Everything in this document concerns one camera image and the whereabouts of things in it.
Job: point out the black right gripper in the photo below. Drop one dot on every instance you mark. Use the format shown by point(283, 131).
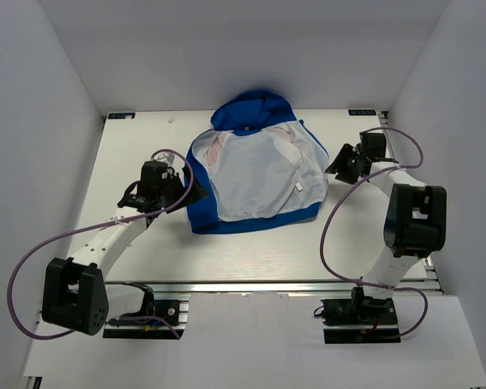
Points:
point(339, 164)

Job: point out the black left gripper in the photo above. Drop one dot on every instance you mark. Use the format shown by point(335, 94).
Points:
point(175, 179)

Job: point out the blue white red hooded jacket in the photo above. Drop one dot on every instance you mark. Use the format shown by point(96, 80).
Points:
point(260, 165)

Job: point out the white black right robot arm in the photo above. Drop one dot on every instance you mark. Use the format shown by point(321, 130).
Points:
point(415, 223)

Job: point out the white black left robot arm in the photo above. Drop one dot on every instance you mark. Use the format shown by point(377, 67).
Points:
point(76, 296)

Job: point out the blue right corner label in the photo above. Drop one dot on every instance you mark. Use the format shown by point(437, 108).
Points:
point(362, 112)

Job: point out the blue corner label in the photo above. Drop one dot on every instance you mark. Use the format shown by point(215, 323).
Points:
point(362, 112)
point(121, 116)

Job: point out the blue left corner label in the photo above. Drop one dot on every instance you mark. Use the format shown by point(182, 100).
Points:
point(121, 116)

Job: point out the aluminium front table rail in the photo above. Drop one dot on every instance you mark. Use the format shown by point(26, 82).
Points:
point(251, 287)

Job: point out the aluminium right side rail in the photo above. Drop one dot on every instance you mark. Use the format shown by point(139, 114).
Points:
point(424, 264)

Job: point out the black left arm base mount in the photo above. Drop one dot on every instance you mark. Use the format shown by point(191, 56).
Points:
point(140, 312)

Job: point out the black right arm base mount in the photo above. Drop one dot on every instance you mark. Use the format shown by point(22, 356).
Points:
point(358, 320)

